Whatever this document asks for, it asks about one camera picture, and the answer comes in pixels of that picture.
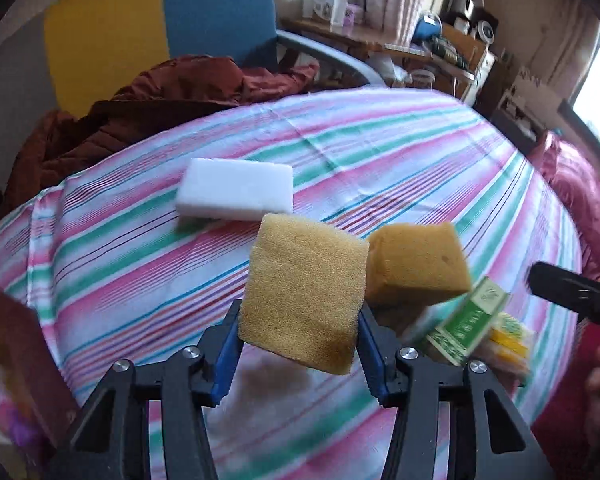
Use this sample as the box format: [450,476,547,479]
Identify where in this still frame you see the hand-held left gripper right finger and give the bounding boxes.
[356,305,556,480]

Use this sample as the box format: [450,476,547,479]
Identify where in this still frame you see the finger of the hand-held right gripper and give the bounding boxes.
[527,261,600,333]

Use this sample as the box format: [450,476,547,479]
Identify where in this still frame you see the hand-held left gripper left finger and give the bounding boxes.
[55,299,245,480]

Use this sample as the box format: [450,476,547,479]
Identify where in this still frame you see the yellow noodle packet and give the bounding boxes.
[480,310,536,376]

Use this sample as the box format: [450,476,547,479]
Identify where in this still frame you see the small green box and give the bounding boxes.
[426,277,511,367]

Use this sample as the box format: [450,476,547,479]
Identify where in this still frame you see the white sponge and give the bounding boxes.
[175,158,294,222]

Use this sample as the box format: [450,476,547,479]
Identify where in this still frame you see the pink blanket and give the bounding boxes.
[530,130,600,281]

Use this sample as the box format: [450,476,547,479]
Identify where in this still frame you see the striped tablecloth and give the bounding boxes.
[0,87,583,480]

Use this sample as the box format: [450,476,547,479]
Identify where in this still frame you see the maroon jacket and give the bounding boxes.
[0,56,321,238]

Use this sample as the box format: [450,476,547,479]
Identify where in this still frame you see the blue round object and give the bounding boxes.
[412,12,443,43]

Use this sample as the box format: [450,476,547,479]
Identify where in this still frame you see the wooden side desk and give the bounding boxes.
[280,17,481,91]

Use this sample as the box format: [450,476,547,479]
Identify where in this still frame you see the grey yellow blue chair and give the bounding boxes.
[0,0,386,171]

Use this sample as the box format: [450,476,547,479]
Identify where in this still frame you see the white boxes on desk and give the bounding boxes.
[301,0,351,26]

